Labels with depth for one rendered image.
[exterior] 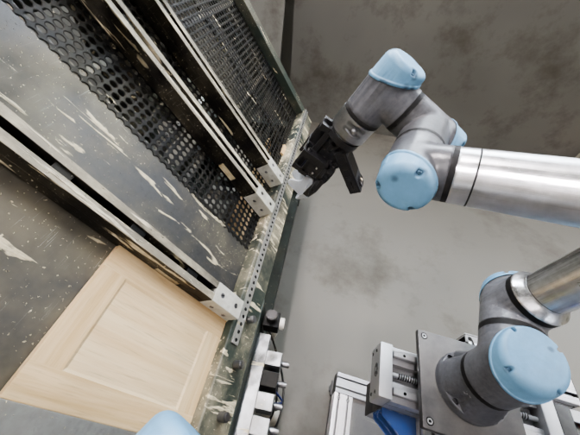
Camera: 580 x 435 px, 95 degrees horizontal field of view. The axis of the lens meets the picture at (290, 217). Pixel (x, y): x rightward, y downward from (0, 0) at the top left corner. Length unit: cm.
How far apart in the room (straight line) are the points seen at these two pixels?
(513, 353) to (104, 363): 80
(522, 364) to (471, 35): 327
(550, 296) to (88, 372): 90
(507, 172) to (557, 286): 35
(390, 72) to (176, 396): 84
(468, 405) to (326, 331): 122
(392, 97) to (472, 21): 315
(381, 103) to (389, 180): 16
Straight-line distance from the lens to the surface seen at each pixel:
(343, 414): 158
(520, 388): 68
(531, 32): 378
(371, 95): 49
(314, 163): 56
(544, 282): 71
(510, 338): 68
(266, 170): 129
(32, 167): 69
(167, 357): 82
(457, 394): 79
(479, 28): 364
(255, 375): 105
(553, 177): 40
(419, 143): 40
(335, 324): 193
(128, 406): 78
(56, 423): 70
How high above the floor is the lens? 176
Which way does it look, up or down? 47 degrees down
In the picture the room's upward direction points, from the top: 4 degrees clockwise
